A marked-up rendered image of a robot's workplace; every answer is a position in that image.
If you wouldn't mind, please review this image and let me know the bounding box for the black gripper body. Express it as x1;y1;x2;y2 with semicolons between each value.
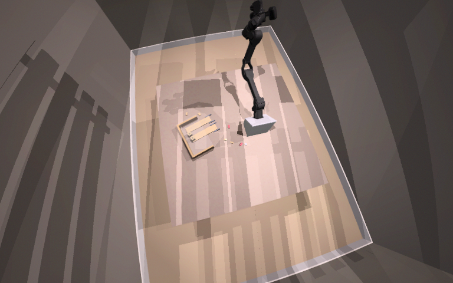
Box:
250;6;277;25

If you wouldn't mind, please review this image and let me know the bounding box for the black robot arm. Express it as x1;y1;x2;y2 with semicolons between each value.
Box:
241;0;265;119

